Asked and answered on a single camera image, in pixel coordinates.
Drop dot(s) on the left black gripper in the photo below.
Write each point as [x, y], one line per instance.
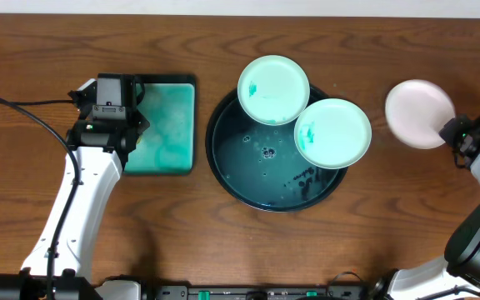
[138, 122]

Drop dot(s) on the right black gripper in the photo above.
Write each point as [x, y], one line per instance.
[451, 130]

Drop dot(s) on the white pink plate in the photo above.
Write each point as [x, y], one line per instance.
[416, 111]

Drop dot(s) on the mint green plate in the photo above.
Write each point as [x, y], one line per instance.
[273, 90]
[332, 133]

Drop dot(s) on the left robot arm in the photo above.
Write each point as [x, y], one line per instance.
[59, 266]

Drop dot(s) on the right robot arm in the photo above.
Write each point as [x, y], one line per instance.
[456, 274]

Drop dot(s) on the black round tray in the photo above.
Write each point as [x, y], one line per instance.
[260, 165]

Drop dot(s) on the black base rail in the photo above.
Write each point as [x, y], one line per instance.
[346, 291]

